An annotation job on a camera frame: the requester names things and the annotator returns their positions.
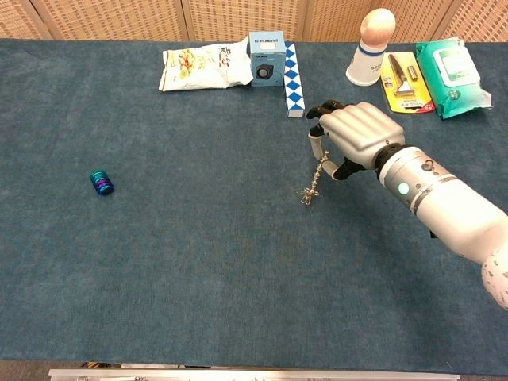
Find white peanut snack bag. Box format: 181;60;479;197
158;39;254;93

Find teal felt table cloth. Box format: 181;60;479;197
0;38;508;373

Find white paper cup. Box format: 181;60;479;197
345;42;385;87

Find green wet wipes pack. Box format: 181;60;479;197
415;37;493;120

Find small metal chain tool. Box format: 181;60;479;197
304;150;331;198

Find wicker folding screen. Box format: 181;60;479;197
0;0;508;43

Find peach egg-shaped object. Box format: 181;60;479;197
363;8;397;51

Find light blue speaker box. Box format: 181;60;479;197
246;30;287;87

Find blue metallic cylinder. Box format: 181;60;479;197
89;169;115;196

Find blue white snake puzzle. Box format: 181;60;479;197
283;42;306;119

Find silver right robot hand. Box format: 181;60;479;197
306;99;406;182

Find yellow razor blister pack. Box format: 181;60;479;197
379;51;436;115

